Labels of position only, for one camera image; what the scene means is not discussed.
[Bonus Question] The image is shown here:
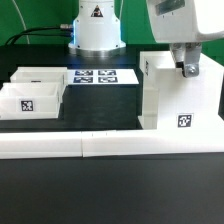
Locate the black cable bundle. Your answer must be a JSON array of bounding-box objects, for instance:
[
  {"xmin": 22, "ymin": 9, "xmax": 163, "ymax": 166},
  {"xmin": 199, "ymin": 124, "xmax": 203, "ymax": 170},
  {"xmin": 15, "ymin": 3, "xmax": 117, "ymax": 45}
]
[{"xmin": 4, "ymin": 23, "xmax": 75, "ymax": 46}]

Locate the white marker sheet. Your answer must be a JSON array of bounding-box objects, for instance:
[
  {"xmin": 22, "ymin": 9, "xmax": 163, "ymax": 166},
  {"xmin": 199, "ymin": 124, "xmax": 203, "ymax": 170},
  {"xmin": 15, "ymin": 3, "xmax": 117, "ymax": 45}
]
[{"xmin": 66, "ymin": 69, "xmax": 139, "ymax": 85}]

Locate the white drawer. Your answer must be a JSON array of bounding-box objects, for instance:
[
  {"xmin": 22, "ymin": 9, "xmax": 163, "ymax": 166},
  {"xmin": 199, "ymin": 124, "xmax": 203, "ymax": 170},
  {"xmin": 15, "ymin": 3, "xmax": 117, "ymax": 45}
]
[
  {"xmin": 0, "ymin": 82, "xmax": 61, "ymax": 120},
  {"xmin": 10, "ymin": 67, "xmax": 68, "ymax": 94}
]

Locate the white front drawer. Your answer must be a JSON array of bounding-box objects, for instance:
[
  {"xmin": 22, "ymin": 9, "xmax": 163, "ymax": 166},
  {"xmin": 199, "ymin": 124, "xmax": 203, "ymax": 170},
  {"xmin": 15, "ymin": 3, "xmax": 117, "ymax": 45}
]
[{"xmin": 0, "ymin": 82, "xmax": 61, "ymax": 120}]

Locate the white thin cable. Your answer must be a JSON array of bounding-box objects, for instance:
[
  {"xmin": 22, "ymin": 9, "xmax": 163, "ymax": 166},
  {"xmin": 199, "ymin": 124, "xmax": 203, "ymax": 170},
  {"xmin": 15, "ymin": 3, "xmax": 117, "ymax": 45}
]
[{"xmin": 11, "ymin": 0, "xmax": 31, "ymax": 45}]

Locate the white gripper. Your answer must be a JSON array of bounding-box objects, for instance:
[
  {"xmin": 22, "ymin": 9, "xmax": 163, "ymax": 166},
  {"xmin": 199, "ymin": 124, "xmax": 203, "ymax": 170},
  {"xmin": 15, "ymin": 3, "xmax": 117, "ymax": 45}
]
[{"xmin": 146, "ymin": 0, "xmax": 224, "ymax": 78}]

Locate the white L-shaped fence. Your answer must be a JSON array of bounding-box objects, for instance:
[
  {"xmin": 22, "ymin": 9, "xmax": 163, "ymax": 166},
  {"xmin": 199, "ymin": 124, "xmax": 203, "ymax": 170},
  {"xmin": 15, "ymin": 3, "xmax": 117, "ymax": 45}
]
[{"xmin": 0, "ymin": 129, "xmax": 224, "ymax": 159}]

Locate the white drawer cabinet box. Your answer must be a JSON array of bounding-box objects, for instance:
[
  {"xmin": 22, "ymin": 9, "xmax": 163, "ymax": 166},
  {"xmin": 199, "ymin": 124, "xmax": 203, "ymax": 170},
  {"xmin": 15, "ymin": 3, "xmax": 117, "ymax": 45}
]
[{"xmin": 139, "ymin": 51, "xmax": 224, "ymax": 130}]

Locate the white rear drawer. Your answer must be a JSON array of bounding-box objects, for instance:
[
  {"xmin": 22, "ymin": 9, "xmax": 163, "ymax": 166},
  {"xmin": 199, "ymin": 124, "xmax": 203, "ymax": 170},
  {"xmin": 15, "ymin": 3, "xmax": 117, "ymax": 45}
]
[{"xmin": 10, "ymin": 67, "xmax": 68, "ymax": 94}]

